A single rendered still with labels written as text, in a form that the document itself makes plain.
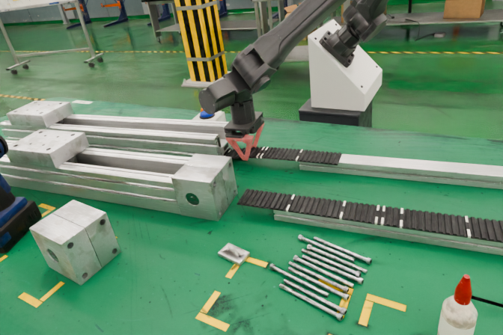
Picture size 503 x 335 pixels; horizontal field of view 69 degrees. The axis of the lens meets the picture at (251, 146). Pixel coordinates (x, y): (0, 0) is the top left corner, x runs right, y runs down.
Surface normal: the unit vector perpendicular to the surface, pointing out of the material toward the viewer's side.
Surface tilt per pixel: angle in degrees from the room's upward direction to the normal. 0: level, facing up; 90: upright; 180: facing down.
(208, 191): 90
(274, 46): 67
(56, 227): 0
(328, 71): 90
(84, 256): 90
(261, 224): 0
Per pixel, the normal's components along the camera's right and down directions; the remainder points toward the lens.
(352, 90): -0.48, 0.46
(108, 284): -0.12, -0.88
